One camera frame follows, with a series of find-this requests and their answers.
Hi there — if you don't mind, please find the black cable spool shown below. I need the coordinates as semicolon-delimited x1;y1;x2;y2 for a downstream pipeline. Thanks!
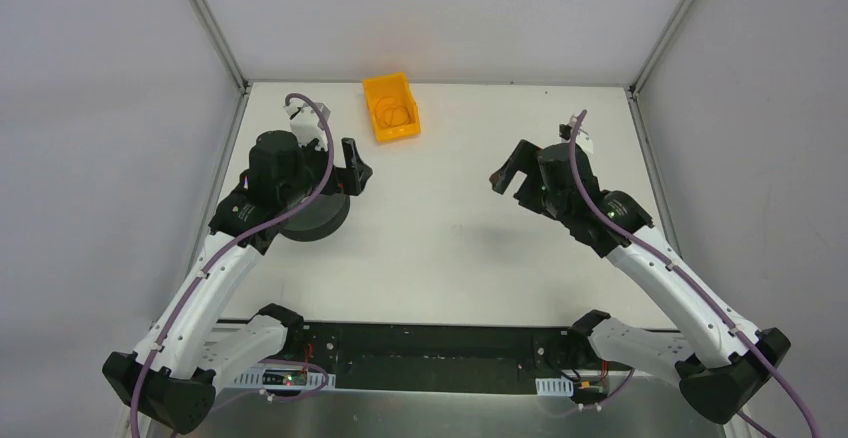
279;194;351;242

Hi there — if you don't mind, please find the yellow plastic bin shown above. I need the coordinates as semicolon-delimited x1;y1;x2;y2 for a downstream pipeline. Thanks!
362;73;421;143

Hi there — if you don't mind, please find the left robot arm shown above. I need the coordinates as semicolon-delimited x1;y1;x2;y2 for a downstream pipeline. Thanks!
102;130;373;434

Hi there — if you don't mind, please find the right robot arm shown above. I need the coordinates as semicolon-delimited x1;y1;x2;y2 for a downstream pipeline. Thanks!
489;140;791;424

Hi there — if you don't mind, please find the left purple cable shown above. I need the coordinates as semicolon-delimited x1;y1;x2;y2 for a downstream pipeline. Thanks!
128;93;336;438

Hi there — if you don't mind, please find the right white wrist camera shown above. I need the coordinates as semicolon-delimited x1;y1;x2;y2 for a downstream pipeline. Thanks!
558;115;594;156

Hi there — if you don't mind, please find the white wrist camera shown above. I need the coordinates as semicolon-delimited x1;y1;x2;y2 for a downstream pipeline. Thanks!
283;104;328;152
558;115;594;156

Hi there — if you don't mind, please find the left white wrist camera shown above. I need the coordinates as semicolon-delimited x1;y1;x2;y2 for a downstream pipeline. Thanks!
283;104;328;152

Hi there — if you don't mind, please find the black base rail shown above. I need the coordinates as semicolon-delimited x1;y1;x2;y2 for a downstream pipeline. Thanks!
273;321;602;395

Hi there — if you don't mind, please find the right white cable duct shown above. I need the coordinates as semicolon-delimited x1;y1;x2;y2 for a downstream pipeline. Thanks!
535;376;574;397

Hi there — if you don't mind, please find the white cable duct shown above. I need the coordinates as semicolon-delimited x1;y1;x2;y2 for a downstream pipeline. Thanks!
535;376;574;397
229;367;336;392

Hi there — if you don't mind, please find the left white cable duct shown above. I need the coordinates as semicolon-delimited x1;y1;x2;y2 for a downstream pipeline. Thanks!
229;367;336;392

